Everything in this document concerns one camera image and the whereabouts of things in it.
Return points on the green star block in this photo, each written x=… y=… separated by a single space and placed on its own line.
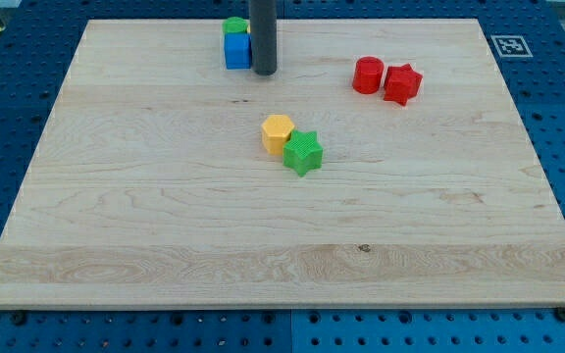
x=303 y=152

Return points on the red star block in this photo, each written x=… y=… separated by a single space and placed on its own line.
x=401 y=84

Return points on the yellow hexagon block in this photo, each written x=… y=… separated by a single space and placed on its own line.
x=276 y=131

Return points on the light wooden board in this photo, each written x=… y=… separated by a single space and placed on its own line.
x=150 y=188

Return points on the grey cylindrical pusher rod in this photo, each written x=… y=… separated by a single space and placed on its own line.
x=263 y=25

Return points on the red cylinder block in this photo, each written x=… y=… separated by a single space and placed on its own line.
x=368 y=75

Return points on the blue cube block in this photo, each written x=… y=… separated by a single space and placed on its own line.
x=237 y=51

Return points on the green cylinder block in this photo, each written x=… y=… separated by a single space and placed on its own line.
x=235 y=25

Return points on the white fiducial marker tag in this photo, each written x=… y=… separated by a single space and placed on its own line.
x=511 y=46

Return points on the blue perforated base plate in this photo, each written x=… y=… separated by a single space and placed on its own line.
x=36 y=49

